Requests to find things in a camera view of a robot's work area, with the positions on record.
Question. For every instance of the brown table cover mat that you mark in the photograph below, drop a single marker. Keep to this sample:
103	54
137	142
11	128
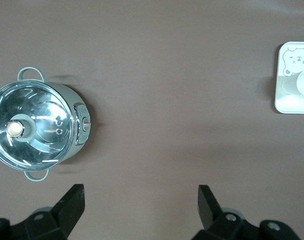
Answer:
166	100

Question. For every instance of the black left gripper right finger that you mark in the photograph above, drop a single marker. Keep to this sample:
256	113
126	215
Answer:
224	225

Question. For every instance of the glass pot lid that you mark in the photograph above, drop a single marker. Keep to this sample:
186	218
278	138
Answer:
42	112

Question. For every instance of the cream tray with bear print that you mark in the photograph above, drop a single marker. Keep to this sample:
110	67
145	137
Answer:
291	105

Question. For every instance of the grey electric pot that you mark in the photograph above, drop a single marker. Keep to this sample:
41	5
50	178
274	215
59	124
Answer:
67	95

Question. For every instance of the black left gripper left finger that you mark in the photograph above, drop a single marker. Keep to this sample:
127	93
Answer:
54	220

